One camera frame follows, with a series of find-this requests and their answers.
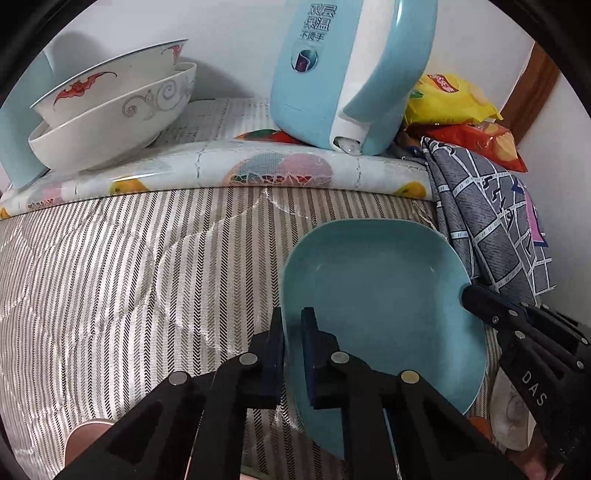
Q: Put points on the striped quilted bed cover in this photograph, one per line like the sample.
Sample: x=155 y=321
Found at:
x=138 y=277

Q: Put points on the grey checked cloth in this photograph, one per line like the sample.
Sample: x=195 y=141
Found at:
x=489 y=217

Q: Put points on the pink plastic packet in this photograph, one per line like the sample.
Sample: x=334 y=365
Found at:
x=535 y=217

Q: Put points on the light blue electric kettle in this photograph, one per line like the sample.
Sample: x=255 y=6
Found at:
x=314 y=92

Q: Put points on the yellow chip bag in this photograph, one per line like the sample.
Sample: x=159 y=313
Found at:
x=443 y=101

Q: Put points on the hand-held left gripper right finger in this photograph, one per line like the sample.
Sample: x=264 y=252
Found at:
x=310 y=357

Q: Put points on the red chip bag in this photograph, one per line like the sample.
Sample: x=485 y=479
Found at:
x=489 y=141

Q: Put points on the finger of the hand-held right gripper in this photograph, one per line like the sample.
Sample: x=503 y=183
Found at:
x=558 y=332
x=485 y=304

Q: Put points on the white bowl red bat print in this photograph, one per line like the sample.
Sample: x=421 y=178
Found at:
x=115 y=87

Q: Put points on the light blue thermos jug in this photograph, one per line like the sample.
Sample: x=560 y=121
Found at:
x=18 y=138

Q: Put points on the wooden door frame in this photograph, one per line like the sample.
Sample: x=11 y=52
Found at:
x=535 y=83

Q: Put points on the fruit print table cover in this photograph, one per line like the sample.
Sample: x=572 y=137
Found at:
x=277 y=170

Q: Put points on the dark snack packet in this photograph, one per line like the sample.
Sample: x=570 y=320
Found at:
x=408 y=146

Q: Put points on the light blue square plate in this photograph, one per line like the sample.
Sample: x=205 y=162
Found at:
x=383 y=286

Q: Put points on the white bowl grey swirl print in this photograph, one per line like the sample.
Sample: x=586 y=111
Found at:
x=101 y=138

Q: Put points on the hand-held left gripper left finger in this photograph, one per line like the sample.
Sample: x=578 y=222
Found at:
x=274 y=353

